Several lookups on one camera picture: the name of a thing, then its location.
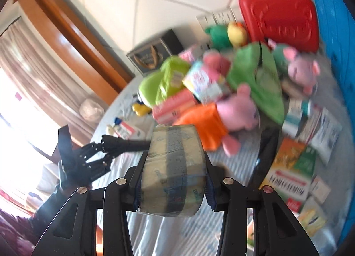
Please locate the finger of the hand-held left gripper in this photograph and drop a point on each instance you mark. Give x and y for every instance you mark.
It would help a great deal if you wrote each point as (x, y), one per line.
(99, 166)
(116, 143)

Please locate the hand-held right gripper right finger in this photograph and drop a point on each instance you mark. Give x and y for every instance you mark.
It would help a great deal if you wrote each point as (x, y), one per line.
(214, 181)

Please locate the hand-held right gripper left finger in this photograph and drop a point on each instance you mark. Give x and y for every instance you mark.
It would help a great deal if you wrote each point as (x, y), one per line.
(131, 179)

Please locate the clear packing tape roll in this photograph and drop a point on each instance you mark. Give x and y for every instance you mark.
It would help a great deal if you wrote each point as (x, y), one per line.
(172, 173)

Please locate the green carton box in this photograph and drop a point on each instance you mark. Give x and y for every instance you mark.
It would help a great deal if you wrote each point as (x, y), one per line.
(289, 173)

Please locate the blue plastic crate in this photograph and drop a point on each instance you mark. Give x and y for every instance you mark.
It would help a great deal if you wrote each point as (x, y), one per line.
(332, 37)

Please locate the yellow duck toy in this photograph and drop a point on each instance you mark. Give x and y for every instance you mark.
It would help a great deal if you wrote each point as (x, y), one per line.
(141, 109)

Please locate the white crumpled bag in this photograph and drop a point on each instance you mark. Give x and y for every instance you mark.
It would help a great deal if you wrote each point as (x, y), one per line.
(91, 109)

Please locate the black pouch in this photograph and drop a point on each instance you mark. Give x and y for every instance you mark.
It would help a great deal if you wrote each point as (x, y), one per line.
(265, 156)

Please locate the pink pig plush orange dress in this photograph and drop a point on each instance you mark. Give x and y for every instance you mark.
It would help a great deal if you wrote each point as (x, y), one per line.
(219, 123)

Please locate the pink tissue pack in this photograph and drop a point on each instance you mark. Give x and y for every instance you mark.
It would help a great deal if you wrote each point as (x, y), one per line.
(174, 106)

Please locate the person's maroon clothing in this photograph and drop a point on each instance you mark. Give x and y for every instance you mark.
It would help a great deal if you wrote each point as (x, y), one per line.
(14, 233)

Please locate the pale pink curtain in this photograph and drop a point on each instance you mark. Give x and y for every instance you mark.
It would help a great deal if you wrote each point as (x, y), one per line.
(41, 73)

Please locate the colourful snack pack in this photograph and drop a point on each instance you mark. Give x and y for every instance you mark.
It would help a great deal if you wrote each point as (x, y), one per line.
(205, 81)

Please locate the dark box with gold emblem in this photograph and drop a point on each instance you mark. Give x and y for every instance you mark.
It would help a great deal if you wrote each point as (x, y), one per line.
(155, 51)

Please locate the yellow white packet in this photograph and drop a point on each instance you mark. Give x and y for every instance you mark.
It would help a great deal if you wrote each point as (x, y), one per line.
(312, 217)

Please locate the teal white box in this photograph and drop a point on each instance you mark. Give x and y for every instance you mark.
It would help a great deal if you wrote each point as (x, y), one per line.
(296, 117)

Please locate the small white box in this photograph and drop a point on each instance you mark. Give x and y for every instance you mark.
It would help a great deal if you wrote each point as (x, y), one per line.
(319, 189)

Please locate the green cloth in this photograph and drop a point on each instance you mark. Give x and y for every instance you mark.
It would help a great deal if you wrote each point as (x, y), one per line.
(258, 81)

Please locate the pink white packet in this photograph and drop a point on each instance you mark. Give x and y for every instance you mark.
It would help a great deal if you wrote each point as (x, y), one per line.
(191, 54)

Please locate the pink soft toy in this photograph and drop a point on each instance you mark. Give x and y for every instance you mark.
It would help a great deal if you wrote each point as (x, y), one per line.
(216, 63)

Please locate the white sachet packets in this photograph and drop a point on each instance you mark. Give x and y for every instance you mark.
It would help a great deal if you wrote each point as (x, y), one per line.
(326, 134)

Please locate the pink pig plush teal dress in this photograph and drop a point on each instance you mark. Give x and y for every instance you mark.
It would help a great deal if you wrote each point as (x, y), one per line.
(301, 69)

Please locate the green yellow plush toy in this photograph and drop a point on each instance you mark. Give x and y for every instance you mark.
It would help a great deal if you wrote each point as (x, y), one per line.
(227, 33)

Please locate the red toy suitcase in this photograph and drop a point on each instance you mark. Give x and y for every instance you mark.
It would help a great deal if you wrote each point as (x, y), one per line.
(280, 20)

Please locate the wooden wall frame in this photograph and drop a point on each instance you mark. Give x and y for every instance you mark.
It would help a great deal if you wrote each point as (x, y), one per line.
(83, 40)

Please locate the white wall socket panel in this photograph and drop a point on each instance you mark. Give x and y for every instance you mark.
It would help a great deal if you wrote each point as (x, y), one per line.
(219, 17)

